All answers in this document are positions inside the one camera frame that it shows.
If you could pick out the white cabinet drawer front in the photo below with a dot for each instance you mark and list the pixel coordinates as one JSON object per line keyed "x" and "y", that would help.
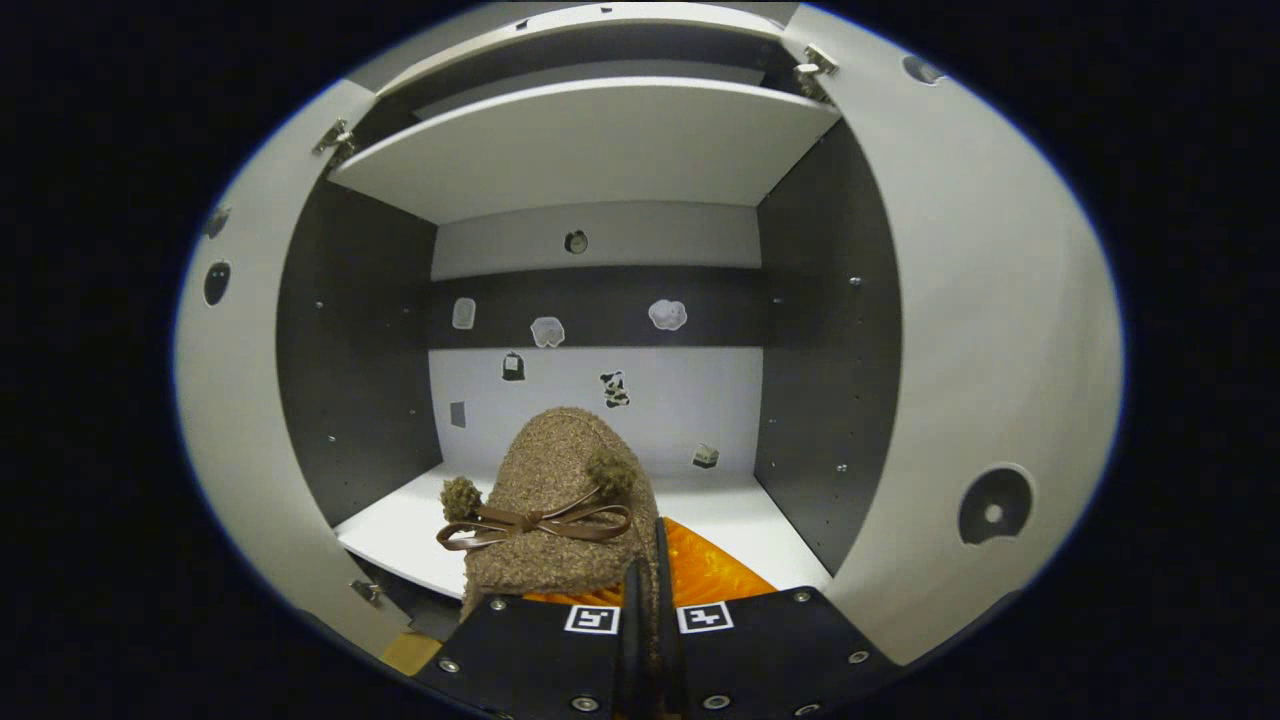
{"x": 560, "y": 30}

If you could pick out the brown fuzzy shoe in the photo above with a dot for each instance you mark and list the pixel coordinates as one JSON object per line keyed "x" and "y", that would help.
{"x": 560, "y": 465}

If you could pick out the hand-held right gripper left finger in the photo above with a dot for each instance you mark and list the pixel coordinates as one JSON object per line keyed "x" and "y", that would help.
{"x": 540, "y": 660}

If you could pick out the white cabinet door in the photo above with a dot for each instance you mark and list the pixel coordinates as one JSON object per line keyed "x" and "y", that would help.
{"x": 250, "y": 420}
{"x": 990, "y": 330}

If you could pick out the white shoe cabinet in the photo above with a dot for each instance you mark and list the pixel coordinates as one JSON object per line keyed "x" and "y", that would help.
{"x": 620, "y": 160}

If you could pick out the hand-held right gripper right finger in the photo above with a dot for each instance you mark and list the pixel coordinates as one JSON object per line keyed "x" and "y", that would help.
{"x": 770, "y": 650}

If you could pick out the metal door hinge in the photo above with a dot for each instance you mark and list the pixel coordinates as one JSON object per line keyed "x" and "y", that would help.
{"x": 815, "y": 72}
{"x": 367, "y": 592}
{"x": 333, "y": 140}

